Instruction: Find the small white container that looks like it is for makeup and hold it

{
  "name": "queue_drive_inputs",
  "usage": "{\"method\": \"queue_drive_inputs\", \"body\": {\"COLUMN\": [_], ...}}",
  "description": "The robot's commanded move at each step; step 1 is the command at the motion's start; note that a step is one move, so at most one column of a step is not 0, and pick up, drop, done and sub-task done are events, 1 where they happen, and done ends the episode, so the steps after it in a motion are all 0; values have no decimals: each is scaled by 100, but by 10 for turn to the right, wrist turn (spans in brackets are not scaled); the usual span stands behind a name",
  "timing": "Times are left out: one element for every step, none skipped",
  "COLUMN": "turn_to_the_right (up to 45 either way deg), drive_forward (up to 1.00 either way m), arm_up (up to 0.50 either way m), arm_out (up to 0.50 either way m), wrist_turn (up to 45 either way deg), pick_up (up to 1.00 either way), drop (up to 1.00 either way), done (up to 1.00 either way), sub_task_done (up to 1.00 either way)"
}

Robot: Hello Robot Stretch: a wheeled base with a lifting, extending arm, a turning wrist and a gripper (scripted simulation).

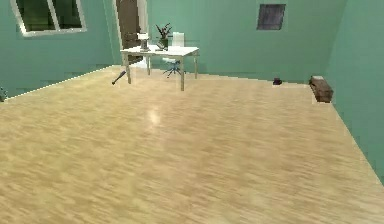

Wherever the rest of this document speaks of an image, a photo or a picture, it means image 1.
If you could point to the white blue office chair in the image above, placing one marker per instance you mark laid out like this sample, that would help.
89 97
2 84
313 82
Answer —
175 50

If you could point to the white table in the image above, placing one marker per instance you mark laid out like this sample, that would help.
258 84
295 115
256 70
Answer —
160 51

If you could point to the black baseball bat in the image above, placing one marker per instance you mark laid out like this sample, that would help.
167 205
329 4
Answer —
119 78

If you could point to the dark potted house plant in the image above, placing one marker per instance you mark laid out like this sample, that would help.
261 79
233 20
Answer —
163 36

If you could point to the white desk lamp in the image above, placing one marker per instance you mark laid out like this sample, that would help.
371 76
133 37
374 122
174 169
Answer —
143 40

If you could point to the small dark maroon object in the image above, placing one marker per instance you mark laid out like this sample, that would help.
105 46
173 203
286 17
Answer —
277 81

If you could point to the brown room door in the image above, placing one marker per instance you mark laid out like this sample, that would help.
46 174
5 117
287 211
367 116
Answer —
128 23

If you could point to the brown wooden box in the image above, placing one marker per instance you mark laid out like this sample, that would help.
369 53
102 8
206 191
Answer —
320 88

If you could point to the white framed window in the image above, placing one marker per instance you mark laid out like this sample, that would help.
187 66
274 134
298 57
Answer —
50 15

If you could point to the dark grey-green object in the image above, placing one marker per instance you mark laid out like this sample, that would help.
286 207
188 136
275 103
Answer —
2 94

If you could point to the dark framed wall picture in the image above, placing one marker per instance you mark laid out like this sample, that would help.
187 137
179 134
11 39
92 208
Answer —
270 16

